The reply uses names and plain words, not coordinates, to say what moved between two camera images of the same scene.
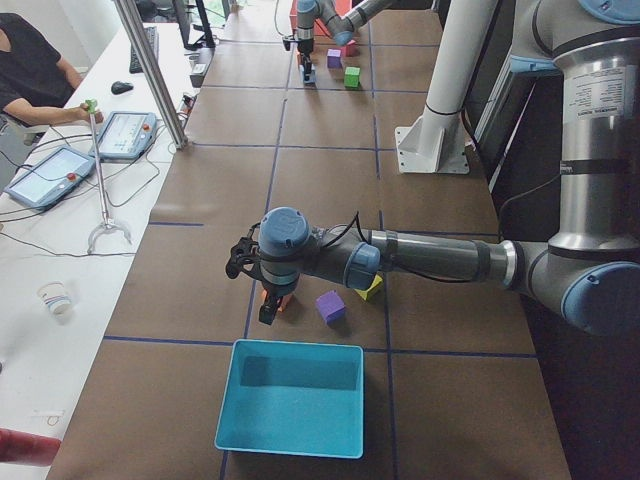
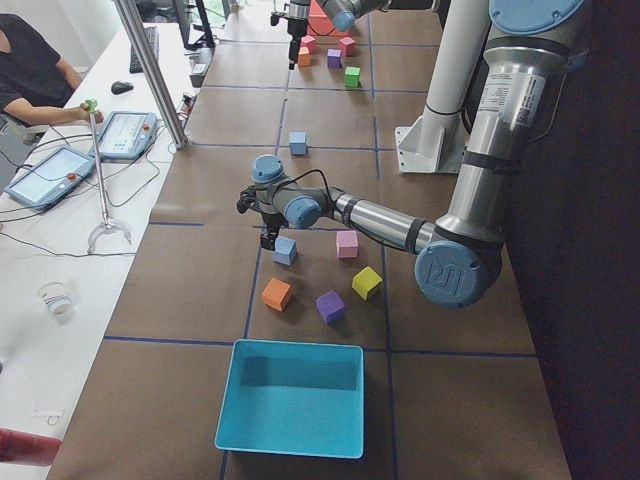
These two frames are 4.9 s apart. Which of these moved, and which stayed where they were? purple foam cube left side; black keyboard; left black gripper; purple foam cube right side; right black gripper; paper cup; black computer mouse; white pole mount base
Moved: left black gripper; right black gripper
Stayed: purple foam cube left side; paper cup; black computer mouse; white pole mount base; purple foam cube right side; black keyboard
